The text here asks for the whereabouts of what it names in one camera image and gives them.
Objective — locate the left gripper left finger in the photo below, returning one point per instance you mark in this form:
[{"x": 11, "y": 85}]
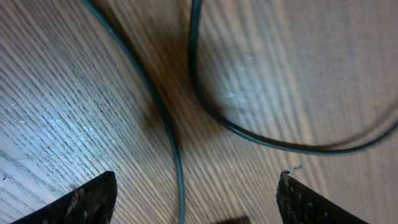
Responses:
[{"x": 90, "y": 203}]

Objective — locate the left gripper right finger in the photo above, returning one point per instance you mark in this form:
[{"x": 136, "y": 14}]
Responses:
[{"x": 298, "y": 204}]

